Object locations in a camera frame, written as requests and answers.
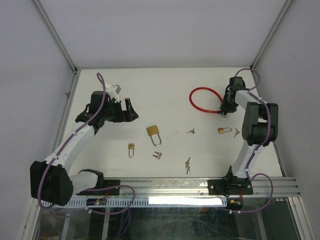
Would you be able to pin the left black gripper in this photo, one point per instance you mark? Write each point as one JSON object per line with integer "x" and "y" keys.
{"x": 121, "y": 116}

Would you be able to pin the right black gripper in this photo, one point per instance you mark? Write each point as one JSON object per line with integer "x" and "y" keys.
{"x": 228, "y": 108}

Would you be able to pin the red cable lock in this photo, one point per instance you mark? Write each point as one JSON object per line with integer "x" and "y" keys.
{"x": 205, "y": 99}

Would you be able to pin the silver key pair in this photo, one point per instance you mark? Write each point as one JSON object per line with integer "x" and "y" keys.
{"x": 157, "y": 155}

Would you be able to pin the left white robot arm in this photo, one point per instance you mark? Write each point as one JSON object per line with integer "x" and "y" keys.
{"x": 50, "y": 180}

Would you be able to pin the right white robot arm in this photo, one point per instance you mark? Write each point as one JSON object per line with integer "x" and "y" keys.
{"x": 259, "y": 129}

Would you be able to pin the silver key bunch front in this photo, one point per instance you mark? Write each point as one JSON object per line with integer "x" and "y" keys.
{"x": 187, "y": 166}

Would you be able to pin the large brass padlock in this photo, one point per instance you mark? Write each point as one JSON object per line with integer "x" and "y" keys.
{"x": 154, "y": 134}

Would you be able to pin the small brass padlock right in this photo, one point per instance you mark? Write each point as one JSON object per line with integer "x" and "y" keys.
{"x": 223, "y": 130}

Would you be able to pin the small brass padlock long shackle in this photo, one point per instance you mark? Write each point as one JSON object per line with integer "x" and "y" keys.
{"x": 131, "y": 150}

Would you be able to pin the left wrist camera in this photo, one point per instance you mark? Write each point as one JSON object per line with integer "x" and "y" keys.
{"x": 112, "y": 92}

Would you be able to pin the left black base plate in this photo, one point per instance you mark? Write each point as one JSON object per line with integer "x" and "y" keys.
{"x": 108, "y": 186}

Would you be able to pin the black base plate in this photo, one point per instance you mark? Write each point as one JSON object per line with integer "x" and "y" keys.
{"x": 220, "y": 187}
{"x": 108, "y": 186}

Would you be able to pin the left aluminium frame post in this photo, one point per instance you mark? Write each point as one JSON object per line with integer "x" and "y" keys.
{"x": 38, "y": 6}

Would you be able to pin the aluminium frame post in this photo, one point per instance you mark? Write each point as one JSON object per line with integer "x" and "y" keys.
{"x": 271, "y": 33}
{"x": 38, "y": 6}

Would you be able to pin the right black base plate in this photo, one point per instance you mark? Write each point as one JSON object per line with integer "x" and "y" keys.
{"x": 220, "y": 187}

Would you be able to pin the white slotted cable duct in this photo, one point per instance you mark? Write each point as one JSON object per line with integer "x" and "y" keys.
{"x": 147, "y": 202}

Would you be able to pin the right aluminium frame post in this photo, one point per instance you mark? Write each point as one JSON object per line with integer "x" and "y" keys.
{"x": 271, "y": 33}

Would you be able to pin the aluminium mounting rail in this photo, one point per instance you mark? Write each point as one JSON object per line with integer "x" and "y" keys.
{"x": 279, "y": 187}

